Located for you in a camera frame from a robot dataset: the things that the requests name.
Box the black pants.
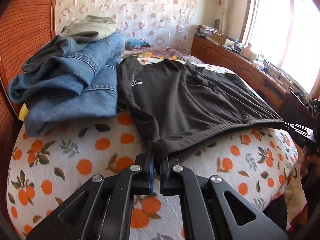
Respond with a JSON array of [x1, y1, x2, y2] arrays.
[[118, 57, 283, 163]]

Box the person's right hand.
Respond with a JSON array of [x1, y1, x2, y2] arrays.
[[299, 146, 320, 180]]

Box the long wooden sideboard cabinet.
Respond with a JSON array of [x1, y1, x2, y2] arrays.
[[190, 35, 315, 128]]

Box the floral pink blanket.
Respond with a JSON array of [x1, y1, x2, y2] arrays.
[[122, 48, 308, 230]]

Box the orange print bed sheet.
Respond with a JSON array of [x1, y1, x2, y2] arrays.
[[6, 57, 299, 240]]

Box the window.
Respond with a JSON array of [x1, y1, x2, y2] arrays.
[[242, 0, 319, 96]]

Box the cardboard box on sideboard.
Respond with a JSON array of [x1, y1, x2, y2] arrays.
[[210, 33, 227, 45]]

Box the folded blue jeans top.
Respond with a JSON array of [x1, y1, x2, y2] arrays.
[[8, 31, 125, 103]]

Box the yellow pikachu plush toy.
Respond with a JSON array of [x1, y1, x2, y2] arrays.
[[18, 103, 29, 122]]

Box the blue item in box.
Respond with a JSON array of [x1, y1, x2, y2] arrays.
[[125, 38, 151, 50]]

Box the stack of papers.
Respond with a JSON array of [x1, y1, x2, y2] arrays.
[[196, 24, 218, 37]]

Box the pink circle pattern curtain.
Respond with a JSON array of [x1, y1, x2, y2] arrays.
[[55, 0, 197, 51]]

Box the folded beige pants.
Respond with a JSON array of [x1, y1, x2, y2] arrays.
[[60, 15, 118, 42]]

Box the folded dark grey garment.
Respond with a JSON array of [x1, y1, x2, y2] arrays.
[[21, 35, 92, 74]]

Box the wooden louvered wardrobe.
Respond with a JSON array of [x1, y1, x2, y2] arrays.
[[1, 0, 56, 239]]

